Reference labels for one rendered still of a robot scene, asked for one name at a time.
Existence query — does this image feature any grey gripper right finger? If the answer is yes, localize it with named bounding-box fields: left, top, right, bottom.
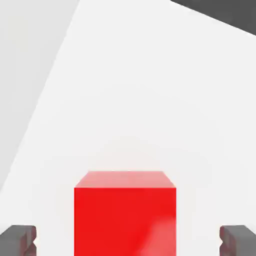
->
left=219, top=224, right=256, bottom=256

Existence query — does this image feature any small red cube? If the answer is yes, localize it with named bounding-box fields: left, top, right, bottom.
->
left=73, top=170, right=177, bottom=256

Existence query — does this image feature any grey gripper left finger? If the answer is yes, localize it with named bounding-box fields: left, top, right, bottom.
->
left=0, top=224, right=38, bottom=256

